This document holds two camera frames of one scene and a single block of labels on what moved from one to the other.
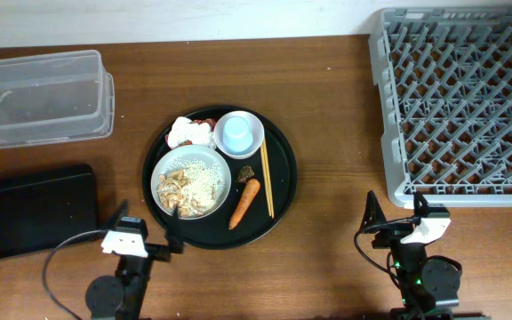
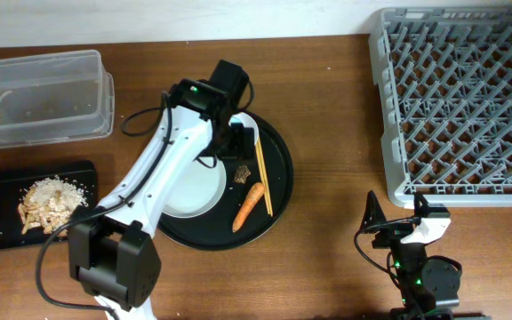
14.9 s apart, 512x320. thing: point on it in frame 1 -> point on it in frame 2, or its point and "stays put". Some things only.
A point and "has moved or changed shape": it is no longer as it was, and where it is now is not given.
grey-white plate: x=195 y=180 stays put
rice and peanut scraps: x=192 y=185 -> x=48 y=205
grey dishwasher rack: x=459 y=96 stays put
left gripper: x=162 y=252 -> x=244 y=146
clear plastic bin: x=60 y=97 stays put
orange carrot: x=251 y=188 has moved or changed shape
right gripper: x=379 y=216 stays put
